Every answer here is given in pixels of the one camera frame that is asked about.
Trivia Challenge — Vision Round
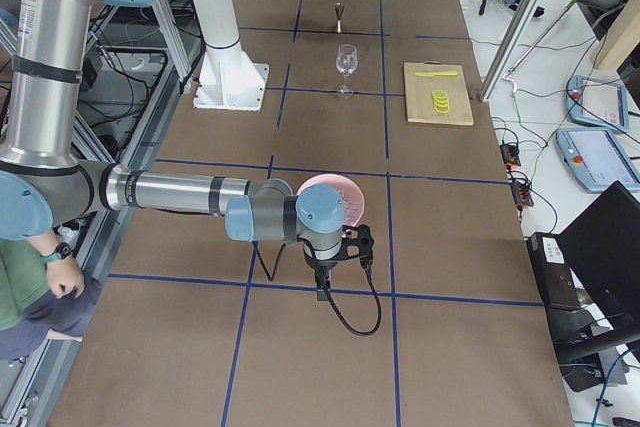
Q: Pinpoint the pink bowl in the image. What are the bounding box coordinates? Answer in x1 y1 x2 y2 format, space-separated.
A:
297 173 365 226

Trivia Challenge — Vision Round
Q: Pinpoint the clear wine glass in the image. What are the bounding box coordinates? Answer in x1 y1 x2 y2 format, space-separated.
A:
335 44 358 99

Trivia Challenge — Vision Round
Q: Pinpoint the teach pendant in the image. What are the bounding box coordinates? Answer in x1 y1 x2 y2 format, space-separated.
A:
566 75 629 133
556 127 639 193

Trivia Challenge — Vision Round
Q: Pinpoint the person's hand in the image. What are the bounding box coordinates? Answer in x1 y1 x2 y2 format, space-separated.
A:
46 257 85 299

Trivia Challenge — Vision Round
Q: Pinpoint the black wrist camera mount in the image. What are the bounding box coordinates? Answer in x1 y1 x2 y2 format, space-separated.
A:
341 224 375 270

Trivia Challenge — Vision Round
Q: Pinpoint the orange connector block upper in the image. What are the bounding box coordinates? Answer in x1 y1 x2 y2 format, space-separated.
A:
500 143 521 169

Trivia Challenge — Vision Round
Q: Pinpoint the lower teach pendant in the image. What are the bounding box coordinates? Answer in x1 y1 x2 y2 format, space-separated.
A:
556 127 639 193

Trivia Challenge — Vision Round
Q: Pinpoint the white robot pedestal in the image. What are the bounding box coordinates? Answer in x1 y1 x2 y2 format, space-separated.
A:
193 0 269 112

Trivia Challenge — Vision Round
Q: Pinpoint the person's forearm with watch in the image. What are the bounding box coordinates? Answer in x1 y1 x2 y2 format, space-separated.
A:
26 229 72 264

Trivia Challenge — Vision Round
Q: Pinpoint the orange connector block lower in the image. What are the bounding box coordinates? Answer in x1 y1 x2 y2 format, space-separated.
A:
510 177 534 209

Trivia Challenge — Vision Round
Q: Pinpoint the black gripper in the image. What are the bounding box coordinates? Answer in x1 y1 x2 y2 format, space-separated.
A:
304 252 338 283

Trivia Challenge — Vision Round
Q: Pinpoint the wooden panel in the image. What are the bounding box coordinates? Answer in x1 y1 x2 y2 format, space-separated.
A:
592 0 640 71

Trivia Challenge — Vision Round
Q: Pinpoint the lemon slice four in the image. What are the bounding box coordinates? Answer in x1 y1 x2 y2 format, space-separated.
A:
434 104 450 115

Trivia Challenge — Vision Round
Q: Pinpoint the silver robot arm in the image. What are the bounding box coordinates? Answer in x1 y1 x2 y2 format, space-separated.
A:
1 0 374 288

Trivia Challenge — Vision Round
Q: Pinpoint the steel cocktail jigger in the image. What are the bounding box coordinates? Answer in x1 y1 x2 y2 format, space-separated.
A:
334 2 345 33

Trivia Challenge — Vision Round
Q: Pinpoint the upper teach pendant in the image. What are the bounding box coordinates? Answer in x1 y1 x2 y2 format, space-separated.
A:
566 75 629 133

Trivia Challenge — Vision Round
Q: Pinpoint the black box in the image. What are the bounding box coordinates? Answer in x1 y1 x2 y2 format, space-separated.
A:
526 232 581 312

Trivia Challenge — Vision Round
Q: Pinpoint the metal rod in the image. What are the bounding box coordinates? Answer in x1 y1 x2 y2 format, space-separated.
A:
502 0 578 81

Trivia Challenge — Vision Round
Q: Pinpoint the black laptop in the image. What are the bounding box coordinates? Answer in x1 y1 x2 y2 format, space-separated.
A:
557 181 639 326

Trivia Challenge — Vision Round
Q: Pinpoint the bamboo cutting board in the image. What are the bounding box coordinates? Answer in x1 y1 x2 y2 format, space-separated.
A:
403 62 474 126

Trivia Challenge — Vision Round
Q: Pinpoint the aluminium frame post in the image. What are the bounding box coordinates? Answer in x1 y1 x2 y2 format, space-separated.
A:
479 0 539 102

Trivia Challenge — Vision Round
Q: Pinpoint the yellow plastic knife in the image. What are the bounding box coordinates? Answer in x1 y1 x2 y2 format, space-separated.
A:
414 70 459 78

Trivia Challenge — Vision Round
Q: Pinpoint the pile of clear ice cubes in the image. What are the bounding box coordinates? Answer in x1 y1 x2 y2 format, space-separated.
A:
340 190 364 225

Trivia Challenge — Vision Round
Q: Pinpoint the orange connector block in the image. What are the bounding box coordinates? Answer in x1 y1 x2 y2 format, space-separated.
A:
500 143 521 169
510 177 534 209

